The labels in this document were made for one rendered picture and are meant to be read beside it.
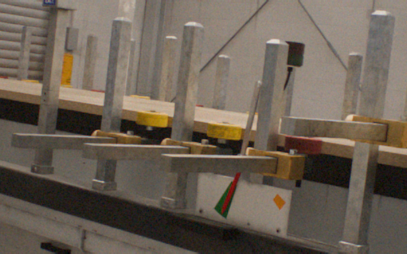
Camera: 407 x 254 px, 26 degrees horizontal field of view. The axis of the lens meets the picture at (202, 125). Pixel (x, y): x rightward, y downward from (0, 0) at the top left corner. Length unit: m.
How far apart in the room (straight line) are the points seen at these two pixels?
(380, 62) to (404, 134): 0.15
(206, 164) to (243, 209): 0.25
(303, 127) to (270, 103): 0.40
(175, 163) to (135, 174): 0.85
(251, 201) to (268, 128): 0.16
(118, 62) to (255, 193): 0.55
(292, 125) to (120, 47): 0.85
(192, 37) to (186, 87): 0.11
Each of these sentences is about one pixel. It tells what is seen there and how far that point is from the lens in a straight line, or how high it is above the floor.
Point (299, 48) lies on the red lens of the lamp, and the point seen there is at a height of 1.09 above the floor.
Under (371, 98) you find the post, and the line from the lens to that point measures 1.73.
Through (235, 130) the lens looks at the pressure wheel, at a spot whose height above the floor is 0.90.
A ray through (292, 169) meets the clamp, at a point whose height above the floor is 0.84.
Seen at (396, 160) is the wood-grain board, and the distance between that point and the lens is 1.89.
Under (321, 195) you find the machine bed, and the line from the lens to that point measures 2.06.
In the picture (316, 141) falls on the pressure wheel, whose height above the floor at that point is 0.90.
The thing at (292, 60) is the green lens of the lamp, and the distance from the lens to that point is 1.91.
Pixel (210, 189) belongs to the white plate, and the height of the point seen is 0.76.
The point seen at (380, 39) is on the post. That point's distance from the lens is 1.74.
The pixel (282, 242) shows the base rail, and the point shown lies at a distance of 1.83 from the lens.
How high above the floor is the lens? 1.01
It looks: 3 degrees down
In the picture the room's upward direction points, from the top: 7 degrees clockwise
